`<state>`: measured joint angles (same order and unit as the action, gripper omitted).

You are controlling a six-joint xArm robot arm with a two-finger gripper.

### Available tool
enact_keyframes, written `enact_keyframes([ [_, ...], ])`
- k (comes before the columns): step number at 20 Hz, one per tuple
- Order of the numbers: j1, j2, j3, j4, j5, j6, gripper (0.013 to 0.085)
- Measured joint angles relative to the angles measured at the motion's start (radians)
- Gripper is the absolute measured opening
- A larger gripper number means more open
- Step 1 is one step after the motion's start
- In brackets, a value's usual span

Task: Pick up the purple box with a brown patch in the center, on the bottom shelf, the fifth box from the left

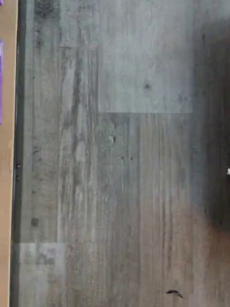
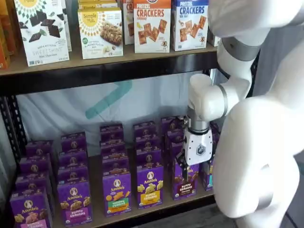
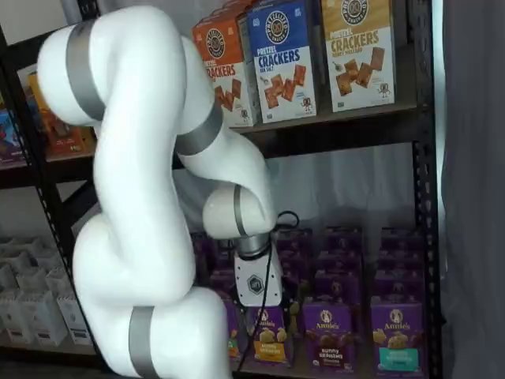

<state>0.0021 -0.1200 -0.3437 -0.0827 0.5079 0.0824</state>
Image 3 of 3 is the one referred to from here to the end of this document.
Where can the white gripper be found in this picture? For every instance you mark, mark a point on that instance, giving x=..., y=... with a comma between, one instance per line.
x=258, y=282

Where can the purple Annie's box brown patch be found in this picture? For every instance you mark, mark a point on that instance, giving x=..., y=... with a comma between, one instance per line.
x=343, y=239
x=327, y=339
x=341, y=262
x=337, y=288

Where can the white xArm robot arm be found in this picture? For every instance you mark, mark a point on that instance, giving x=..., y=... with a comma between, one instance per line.
x=134, y=158

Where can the purple Annie's box yellow patch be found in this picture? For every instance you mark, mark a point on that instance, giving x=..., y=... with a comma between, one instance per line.
x=296, y=239
x=294, y=262
x=272, y=343

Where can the purple Annie's box green patch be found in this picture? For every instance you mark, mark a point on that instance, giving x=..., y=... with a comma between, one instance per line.
x=233, y=347
x=223, y=286
x=203, y=252

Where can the purple Annie's box teal patch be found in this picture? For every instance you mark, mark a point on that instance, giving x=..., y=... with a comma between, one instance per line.
x=397, y=339
x=402, y=241
x=398, y=290
x=400, y=264

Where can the black metal shelf rack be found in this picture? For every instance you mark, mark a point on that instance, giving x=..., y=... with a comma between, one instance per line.
x=428, y=237
x=47, y=173

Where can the blue sea salt crackers box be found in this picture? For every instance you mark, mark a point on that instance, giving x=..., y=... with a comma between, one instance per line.
x=282, y=67

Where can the orange cheddar pretzel crackers box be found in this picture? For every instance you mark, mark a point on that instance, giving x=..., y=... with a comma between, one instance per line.
x=229, y=8
x=225, y=51

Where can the tan honey mustard crackers box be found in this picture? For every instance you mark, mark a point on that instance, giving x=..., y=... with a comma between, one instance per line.
x=357, y=55

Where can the orange snack box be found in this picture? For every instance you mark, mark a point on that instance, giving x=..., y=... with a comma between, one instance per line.
x=63, y=138

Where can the blue purple snack box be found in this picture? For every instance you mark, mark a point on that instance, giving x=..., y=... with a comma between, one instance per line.
x=10, y=134

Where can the white carton dark label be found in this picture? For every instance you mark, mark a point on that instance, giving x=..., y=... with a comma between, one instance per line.
x=16, y=320
x=8, y=276
x=31, y=282
x=16, y=250
x=77, y=316
x=47, y=320
x=59, y=278

